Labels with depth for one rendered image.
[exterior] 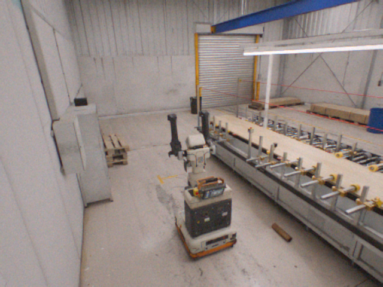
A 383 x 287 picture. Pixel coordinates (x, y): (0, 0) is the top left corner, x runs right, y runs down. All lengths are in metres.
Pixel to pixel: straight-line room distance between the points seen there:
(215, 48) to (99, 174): 8.61
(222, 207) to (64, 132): 1.95
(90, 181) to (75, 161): 1.16
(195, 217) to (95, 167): 1.95
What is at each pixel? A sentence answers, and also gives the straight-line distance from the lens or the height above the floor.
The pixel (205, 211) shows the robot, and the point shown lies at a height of 0.60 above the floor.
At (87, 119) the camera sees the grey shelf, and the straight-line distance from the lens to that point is 3.70.
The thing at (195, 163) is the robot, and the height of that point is 1.08.
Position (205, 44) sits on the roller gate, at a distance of 11.01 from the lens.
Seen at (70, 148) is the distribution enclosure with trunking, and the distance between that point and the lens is 2.87.
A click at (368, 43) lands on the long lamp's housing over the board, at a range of 2.80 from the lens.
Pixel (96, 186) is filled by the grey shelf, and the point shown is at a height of 0.35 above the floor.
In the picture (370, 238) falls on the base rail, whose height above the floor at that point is 0.69.
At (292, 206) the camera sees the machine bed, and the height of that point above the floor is 0.20.
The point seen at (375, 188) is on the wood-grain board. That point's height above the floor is 0.90.
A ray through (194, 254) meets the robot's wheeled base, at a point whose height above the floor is 0.12.
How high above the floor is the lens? 2.25
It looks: 21 degrees down
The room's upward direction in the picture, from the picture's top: 2 degrees counter-clockwise
